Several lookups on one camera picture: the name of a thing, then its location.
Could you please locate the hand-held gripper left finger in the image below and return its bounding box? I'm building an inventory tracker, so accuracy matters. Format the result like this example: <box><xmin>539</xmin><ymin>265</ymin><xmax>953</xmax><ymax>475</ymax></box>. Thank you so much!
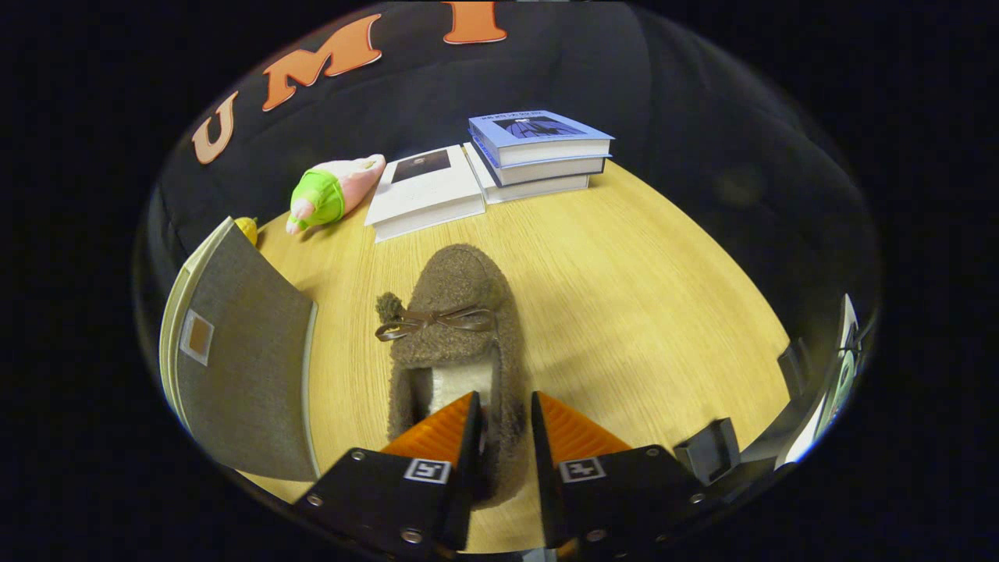
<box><xmin>293</xmin><ymin>390</ymin><xmax>485</xmax><ymax>557</ymax></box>

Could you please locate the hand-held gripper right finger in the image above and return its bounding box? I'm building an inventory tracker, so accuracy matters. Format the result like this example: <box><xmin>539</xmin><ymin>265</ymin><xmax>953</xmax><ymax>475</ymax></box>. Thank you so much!
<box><xmin>531</xmin><ymin>390</ymin><xmax>709</xmax><ymax>551</ymax></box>

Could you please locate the brown fuzzy shoe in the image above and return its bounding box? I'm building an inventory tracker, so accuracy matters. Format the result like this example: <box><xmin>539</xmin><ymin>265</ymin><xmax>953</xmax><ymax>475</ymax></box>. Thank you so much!
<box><xmin>375</xmin><ymin>244</ymin><xmax>531</xmax><ymax>508</ymax></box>

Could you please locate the grey fabric storage box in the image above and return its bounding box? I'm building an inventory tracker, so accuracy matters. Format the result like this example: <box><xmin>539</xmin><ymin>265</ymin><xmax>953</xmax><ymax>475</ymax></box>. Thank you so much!
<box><xmin>158</xmin><ymin>216</ymin><xmax>321</xmax><ymax>482</ymax></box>

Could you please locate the white book with portrait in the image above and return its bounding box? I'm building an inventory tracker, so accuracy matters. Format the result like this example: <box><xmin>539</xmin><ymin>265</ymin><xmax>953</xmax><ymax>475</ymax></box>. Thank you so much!
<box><xmin>364</xmin><ymin>144</ymin><xmax>486</xmax><ymax>243</ymax></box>

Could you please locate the dark blue cover book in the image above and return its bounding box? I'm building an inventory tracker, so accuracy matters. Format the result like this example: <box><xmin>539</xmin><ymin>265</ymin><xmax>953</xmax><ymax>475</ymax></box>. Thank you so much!
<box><xmin>471</xmin><ymin>139</ymin><xmax>608</xmax><ymax>187</ymax></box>

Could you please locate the pink and green plush toy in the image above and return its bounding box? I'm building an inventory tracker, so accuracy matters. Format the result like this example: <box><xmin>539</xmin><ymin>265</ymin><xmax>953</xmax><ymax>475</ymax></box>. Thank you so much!
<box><xmin>285</xmin><ymin>154</ymin><xmax>387</xmax><ymax>235</ymax></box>

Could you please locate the light blue book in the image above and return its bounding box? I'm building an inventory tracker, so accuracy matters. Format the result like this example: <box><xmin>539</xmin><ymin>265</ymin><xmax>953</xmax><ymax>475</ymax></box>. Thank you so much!
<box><xmin>468</xmin><ymin>109</ymin><xmax>615</xmax><ymax>168</ymax></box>

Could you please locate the black backdrop cloth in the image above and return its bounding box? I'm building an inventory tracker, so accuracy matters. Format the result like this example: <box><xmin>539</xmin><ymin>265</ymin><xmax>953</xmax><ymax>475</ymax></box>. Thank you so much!
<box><xmin>148</xmin><ymin>0</ymin><xmax>879</xmax><ymax>344</ymax></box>

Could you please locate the black table bracket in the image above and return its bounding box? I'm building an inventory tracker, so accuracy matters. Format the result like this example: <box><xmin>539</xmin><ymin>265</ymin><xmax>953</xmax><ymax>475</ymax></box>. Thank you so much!
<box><xmin>673</xmin><ymin>418</ymin><xmax>742</xmax><ymax>486</ymax></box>
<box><xmin>777</xmin><ymin>337</ymin><xmax>812</xmax><ymax>399</ymax></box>

